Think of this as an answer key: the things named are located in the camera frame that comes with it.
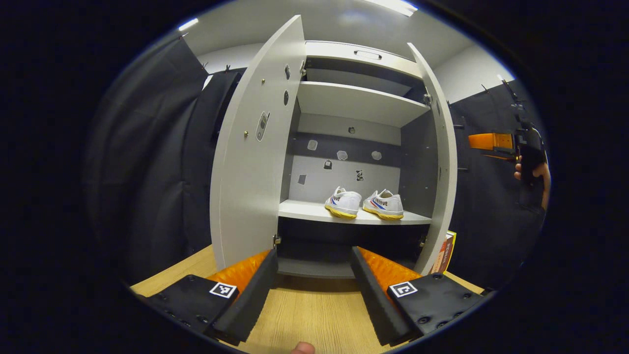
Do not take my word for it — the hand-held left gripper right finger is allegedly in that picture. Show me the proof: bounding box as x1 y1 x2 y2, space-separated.
350 247 487 347

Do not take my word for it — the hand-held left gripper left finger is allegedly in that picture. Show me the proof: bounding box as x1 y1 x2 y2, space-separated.
140 249 279 347

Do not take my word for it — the white cabinet door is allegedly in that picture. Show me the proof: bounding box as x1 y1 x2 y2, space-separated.
210 15 306 271
407 43 458 276

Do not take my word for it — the white shoe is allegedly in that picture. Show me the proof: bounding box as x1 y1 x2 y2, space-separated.
324 186 363 219
363 189 404 221

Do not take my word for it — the white shoe cabinet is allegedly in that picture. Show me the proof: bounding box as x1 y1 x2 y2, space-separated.
275 40 440 280

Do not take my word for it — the white cabinet drawer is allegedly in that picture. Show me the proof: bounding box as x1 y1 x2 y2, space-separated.
305 41 423 79

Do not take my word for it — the yellow book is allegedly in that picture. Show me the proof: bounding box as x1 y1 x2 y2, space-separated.
431 230 457 274

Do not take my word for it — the ceiling light panel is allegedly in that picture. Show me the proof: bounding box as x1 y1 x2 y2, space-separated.
364 0 418 18

